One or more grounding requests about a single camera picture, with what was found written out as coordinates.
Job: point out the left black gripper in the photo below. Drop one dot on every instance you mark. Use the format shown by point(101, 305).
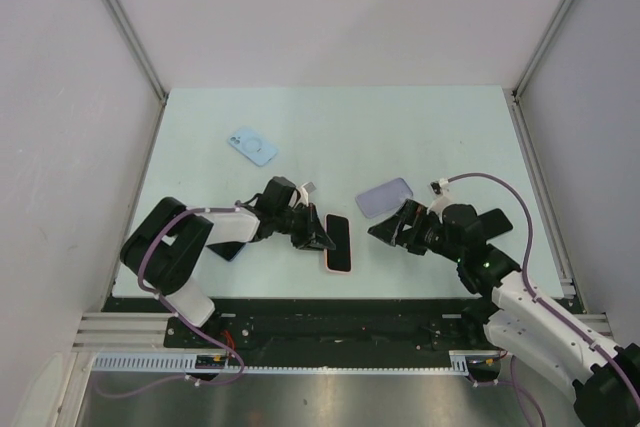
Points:
point(313, 236)

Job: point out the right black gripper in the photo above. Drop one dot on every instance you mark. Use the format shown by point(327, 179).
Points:
point(391, 230)

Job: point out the pink phone case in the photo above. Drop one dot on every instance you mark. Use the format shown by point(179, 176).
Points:
point(327, 259)

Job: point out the purple phone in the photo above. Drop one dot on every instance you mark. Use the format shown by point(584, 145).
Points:
point(339, 243)

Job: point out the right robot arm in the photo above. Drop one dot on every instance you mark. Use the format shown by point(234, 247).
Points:
point(598, 376)

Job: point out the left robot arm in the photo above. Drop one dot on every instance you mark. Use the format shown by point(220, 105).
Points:
point(164, 249)

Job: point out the lavender phone case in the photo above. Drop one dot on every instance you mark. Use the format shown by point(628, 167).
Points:
point(384, 197)

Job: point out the blue phone left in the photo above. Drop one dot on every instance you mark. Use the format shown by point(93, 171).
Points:
point(228, 251)

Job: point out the black phone right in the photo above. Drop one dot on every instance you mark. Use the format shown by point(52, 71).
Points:
point(495, 223)

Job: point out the light blue phone case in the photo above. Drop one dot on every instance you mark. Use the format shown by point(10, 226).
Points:
point(253, 146)

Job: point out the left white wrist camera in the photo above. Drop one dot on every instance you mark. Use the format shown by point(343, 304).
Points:
point(303, 193)

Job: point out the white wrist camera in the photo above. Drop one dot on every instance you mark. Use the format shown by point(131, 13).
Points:
point(441, 196)
point(303, 193)

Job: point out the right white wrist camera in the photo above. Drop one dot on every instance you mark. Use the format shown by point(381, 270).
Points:
point(441, 196)

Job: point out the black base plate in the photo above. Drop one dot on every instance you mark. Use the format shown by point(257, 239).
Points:
point(502, 330)

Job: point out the white slotted cable duct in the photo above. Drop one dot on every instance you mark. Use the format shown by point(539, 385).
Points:
point(192, 363)

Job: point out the right side aluminium rail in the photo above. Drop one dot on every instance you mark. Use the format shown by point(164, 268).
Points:
point(568, 282)

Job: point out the aluminium rail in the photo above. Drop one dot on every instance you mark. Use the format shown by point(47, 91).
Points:
point(568, 282)
point(155, 331)

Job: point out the aluminium front rail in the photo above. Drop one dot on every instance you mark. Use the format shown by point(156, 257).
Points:
point(155, 331)

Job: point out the right corner aluminium post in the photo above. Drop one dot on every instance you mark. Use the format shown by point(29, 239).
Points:
point(550, 32)

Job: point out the corner aluminium post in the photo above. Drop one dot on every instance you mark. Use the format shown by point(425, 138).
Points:
point(136, 48)
point(550, 32)

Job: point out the left corner aluminium post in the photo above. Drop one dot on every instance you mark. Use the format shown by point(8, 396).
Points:
point(136, 48)

